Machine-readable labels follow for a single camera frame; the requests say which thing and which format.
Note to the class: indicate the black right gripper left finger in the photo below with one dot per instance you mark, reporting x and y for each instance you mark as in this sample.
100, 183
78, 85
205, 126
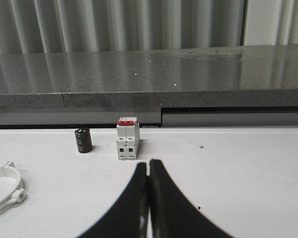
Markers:
128, 216

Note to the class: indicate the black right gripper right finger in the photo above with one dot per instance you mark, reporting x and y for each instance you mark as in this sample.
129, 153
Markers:
172, 215

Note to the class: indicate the white half pipe clamp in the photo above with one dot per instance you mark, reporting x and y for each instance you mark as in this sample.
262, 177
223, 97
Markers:
12, 188

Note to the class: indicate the black cylindrical capacitor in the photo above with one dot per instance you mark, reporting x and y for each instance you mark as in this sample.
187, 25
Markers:
83, 140

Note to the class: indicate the grey stone countertop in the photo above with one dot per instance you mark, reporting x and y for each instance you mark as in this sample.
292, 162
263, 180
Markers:
226, 86

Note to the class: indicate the white circuit breaker red switch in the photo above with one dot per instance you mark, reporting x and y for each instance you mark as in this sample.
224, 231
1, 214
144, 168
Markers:
128, 138

